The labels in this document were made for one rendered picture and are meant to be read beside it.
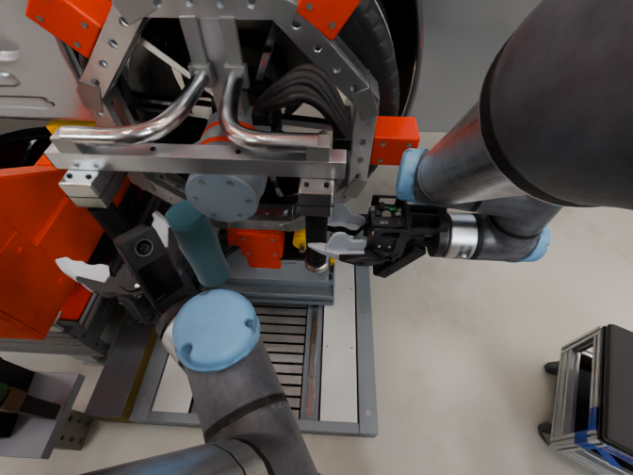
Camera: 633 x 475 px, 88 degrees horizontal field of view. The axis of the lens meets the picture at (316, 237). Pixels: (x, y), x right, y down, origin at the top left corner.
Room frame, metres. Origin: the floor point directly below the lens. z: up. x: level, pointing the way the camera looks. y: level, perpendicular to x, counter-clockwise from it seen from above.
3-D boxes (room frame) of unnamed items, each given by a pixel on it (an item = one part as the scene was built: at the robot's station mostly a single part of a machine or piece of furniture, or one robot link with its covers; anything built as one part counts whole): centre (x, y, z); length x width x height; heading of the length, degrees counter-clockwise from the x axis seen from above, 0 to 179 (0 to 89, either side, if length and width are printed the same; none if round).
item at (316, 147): (0.45, 0.07, 1.03); 0.19 x 0.18 x 0.11; 177
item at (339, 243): (0.30, -0.03, 0.86); 0.09 x 0.03 x 0.06; 95
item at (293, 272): (0.75, 0.15, 0.32); 0.40 x 0.30 x 0.28; 87
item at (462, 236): (0.32, -0.22, 0.85); 0.08 x 0.05 x 0.08; 177
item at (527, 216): (0.32, -0.28, 0.95); 0.11 x 0.08 x 0.11; 77
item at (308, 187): (0.36, 0.00, 0.93); 0.09 x 0.05 x 0.05; 177
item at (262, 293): (0.75, 0.17, 0.13); 0.50 x 0.36 x 0.10; 87
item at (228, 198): (0.50, 0.16, 0.85); 0.21 x 0.14 x 0.14; 177
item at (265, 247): (0.61, 0.16, 0.48); 0.16 x 0.12 x 0.17; 177
